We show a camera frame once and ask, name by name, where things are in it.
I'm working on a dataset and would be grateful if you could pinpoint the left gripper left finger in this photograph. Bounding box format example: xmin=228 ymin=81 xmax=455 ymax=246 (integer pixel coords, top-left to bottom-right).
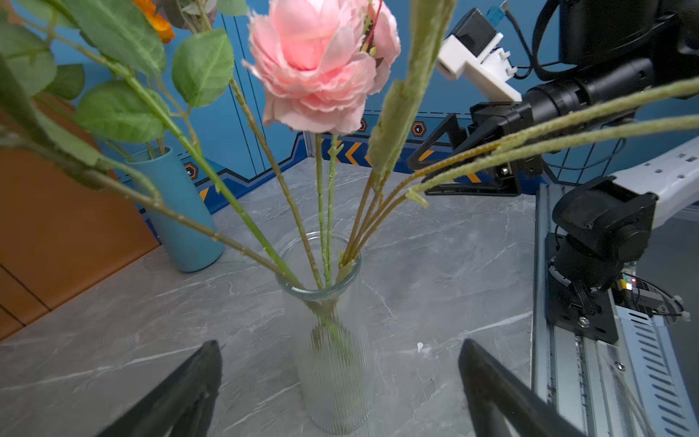
xmin=99 ymin=340 xmax=222 ymax=436

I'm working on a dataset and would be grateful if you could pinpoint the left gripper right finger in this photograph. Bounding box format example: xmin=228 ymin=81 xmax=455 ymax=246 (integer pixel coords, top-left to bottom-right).
xmin=458 ymin=339 xmax=583 ymax=436

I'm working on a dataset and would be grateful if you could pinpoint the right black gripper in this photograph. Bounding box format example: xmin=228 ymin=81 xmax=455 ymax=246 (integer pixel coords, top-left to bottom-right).
xmin=406 ymin=100 xmax=545 ymax=198

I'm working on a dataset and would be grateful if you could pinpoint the yellow poppy flower stem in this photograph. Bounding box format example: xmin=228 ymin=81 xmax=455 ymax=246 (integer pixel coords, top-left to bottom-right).
xmin=340 ymin=1 xmax=698 ymax=266

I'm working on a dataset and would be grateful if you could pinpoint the teal ceramic vase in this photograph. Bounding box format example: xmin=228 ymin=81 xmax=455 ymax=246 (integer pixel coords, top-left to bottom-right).
xmin=125 ymin=146 xmax=226 ymax=274

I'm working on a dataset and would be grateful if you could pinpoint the clear glass vase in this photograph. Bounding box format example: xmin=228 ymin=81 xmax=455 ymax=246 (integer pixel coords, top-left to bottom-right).
xmin=278 ymin=234 xmax=374 ymax=434

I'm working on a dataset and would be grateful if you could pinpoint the cream rose flower stem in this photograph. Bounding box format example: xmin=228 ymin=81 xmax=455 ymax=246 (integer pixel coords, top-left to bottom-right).
xmin=10 ymin=0 xmax=302 ymax=289

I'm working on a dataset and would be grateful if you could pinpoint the orange gerbera flower stem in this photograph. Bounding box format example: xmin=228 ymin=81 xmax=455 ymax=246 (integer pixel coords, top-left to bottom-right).
xmin=0 ymin=0 xmax=291 ymax=280

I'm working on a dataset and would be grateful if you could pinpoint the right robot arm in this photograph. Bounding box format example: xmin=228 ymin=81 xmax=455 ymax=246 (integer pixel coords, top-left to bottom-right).
xmin=405 ymin=1 xmax=698 ymax=202

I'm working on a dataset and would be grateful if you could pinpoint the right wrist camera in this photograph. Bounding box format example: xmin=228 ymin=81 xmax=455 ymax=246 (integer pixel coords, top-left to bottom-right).
xmin=437 ymin=8 xmax=522 ymax=103

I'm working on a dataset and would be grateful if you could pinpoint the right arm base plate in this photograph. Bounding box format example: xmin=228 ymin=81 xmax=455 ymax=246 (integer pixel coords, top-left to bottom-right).
xmin=544 ymin=233 xmax=619 ymax=344

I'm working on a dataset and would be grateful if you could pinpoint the aluminium front rail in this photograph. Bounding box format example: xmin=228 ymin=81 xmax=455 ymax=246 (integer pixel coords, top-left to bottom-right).
xmin=532 ymin=184 xmax=698 ymax=436

